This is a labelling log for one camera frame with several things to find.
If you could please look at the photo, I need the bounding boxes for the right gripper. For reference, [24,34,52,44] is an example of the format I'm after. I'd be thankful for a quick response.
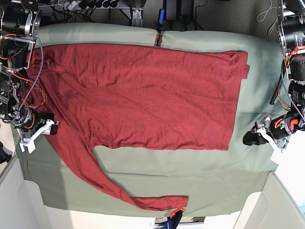
[35,113,59,135]

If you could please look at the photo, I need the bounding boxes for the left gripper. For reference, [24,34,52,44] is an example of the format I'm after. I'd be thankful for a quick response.
[243,115,290,153]

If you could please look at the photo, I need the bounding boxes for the red long-sleeve T-shirt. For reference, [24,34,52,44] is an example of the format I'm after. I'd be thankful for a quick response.
[28,43,249,211]

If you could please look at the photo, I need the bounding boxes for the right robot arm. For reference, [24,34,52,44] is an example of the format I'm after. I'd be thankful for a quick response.
[0,0,58,135]

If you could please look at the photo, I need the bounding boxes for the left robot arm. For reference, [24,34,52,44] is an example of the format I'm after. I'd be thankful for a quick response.
[243,0,305,153]

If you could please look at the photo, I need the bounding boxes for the orange black bottom clamp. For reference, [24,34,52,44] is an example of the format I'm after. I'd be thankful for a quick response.
[161,208,184,229]

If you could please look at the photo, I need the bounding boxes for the white power strip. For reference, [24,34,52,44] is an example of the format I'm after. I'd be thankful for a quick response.
[56,0,128,11]

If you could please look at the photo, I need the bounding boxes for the blue black top clamp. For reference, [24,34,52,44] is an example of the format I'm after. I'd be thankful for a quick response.
[154,9,165,47]

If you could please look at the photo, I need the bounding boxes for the black power bricks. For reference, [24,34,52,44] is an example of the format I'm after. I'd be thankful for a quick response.
[163,0,194,21]

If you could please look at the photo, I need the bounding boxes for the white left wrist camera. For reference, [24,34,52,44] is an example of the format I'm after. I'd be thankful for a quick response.
[270,151,285,165]

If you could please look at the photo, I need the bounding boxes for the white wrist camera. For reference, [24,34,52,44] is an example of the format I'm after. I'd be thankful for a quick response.
[19,137,36,154]
[270,151,285,165]

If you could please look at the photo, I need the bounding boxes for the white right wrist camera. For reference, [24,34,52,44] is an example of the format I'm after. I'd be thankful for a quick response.
[19,137,36,154]

